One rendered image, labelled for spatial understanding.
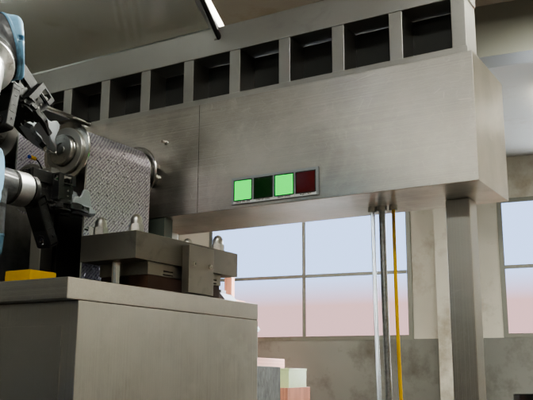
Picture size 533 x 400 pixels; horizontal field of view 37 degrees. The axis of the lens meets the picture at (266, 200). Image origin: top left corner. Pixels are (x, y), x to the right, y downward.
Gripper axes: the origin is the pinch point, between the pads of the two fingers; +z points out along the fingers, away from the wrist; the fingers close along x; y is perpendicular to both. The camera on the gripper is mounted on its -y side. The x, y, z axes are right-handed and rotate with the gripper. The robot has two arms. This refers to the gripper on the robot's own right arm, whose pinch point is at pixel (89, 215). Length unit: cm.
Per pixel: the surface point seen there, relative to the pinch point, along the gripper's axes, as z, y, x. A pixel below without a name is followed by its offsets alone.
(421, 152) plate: 30, 13, -71
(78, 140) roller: -3.4, 17.8, 1.5
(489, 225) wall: 686, 115, 90
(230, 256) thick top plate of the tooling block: 30.1, -7.3, -20.0
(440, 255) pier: 655, 81, 134
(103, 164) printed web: 3.6, 13.2, -0.2
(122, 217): 11.3, 1.4, -0.3
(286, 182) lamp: 29.3, 10.0, -36.7
